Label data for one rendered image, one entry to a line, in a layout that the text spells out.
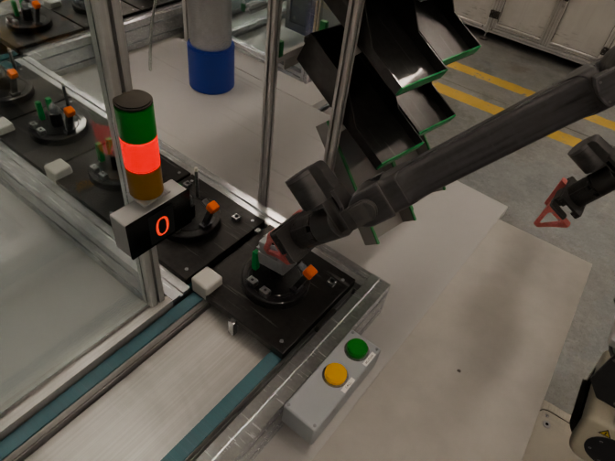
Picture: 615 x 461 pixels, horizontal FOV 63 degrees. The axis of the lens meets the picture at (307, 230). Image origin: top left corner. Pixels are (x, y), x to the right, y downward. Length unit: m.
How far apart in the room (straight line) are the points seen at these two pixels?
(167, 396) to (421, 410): 0.48
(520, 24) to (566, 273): 3.67
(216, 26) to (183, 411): 1.18
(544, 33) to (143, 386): 4.42
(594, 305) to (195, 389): 2.15
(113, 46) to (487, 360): 0.93
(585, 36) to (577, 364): 3.05
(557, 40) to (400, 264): 3.82
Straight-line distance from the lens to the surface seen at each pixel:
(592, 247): 3.08
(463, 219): 1.47
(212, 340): 1.02
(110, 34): 0.68
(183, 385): 0.98
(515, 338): 1.25
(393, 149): 1.04
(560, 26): 4.88
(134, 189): 0.77
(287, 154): 1.55
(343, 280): 1.06
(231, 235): 1.13
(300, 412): 0.91
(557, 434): 1.90
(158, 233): 0.83
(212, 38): 1.73
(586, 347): 2.57
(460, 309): 1.24
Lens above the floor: 1.78
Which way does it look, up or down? 45 degrees down
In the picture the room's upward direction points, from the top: 9 degrees clockwise
